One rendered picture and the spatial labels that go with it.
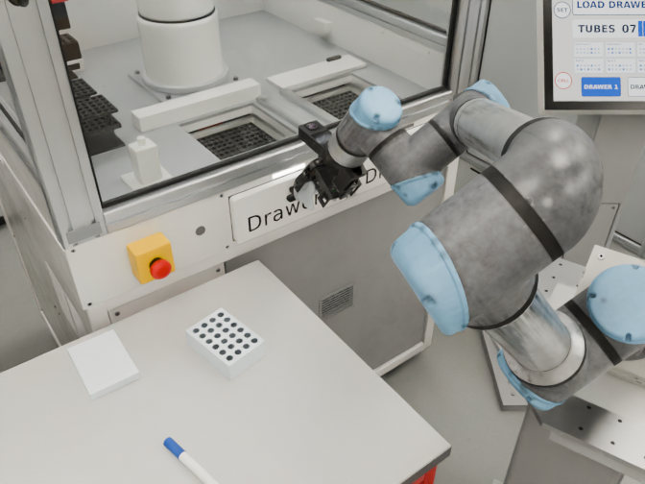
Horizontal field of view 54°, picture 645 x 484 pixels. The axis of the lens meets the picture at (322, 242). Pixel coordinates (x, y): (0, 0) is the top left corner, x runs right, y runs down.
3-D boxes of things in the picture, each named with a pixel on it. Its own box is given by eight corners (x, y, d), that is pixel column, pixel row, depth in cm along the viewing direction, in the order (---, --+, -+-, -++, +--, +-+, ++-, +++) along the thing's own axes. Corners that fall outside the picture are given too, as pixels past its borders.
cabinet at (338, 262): (435, 356, 216) (468, 150, 167) (155, 529, 168) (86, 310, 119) (281, 224, 277) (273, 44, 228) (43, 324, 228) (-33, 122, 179)
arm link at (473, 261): (628, 370, 98) (549, 224, 56) (547, 424, 101) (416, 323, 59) (578, 312, 106) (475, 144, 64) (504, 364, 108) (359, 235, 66)
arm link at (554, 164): (616, 102, 55) (470, 63, 102) (513, 181, 57) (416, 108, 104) (680, 199, 59) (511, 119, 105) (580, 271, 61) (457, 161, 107)
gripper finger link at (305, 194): (297, 223, 127) (317, 201, 120) (283, 198, 129) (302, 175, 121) (309, 218, 129) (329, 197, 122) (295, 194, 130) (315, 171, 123)
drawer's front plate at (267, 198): (346, 199, 145) (348, 157, 139) (237, 245, 132) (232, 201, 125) (342, 195, 147) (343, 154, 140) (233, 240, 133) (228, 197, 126)
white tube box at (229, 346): (266, 354, 115) (265, 340, 113) (230, 380, 111) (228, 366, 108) (223, 321, 122) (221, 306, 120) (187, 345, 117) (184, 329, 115)
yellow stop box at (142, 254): (178, 273, 121) (173, 243, 117) (143, 287, 118) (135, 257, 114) (166, 259, 125) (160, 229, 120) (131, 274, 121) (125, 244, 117)
